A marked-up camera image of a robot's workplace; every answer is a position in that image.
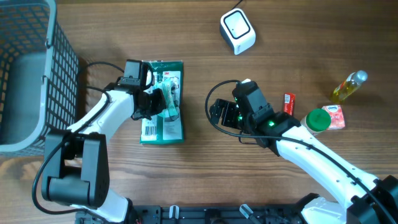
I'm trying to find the green lid round container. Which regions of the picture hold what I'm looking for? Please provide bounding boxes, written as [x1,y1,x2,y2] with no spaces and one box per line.
[300,108,331,136]

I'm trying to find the orange Kleenex tissue pack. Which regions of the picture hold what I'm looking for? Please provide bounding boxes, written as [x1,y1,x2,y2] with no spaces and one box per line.
[322,105,345,130]

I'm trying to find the black left camera cable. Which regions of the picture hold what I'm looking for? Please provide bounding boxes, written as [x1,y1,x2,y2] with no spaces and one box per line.
[31,61,125,215]

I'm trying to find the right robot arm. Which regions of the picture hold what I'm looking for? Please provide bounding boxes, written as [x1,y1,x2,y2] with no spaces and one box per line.
[205,80,397,223]

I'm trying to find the black camera cable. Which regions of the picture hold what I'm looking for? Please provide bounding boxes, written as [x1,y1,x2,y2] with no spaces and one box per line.
[204,79,398,224]
[31,61,125,215]

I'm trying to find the white barcode scanner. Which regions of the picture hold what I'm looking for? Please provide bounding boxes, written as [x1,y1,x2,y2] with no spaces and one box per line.
[220,8,256,55]

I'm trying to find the yellow liquid bottle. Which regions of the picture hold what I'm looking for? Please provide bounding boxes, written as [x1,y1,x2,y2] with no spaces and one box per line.
[330,70,368,105]

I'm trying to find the black right camera cable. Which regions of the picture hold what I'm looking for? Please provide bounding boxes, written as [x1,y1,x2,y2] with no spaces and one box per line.
[204,79,398,224]

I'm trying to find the red stick sachet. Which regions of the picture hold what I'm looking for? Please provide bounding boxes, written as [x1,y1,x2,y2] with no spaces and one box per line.
[283,93,295,116]

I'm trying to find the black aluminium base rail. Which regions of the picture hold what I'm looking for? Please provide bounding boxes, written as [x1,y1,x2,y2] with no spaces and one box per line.
[75,203,312,224]

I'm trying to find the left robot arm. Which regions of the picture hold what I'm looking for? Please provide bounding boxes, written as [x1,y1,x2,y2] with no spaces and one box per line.
[32,60,166,223]

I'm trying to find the grey plastic mesh basket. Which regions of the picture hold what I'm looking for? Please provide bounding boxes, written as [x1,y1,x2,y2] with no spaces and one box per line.
[1,0,79,157]

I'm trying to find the mint green wipes pack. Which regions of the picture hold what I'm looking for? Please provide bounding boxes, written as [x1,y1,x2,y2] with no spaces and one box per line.
[155,78,180,122]

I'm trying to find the green 3M gloves package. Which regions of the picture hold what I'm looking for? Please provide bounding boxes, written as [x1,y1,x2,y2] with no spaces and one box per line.
[140,61,184,145]

